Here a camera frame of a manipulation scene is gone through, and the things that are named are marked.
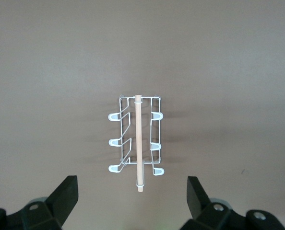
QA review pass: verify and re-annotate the white wire cup rack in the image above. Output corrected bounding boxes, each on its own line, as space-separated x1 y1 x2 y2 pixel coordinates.
107 94 165 193

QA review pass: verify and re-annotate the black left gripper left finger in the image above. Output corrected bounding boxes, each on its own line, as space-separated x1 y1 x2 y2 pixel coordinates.
0 175 79 230

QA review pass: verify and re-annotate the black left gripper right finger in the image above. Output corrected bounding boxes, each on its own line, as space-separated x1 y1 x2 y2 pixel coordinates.
178 176 285 230

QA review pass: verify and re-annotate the brown table cover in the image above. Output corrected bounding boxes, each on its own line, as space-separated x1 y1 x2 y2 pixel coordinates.
0 0 285 230

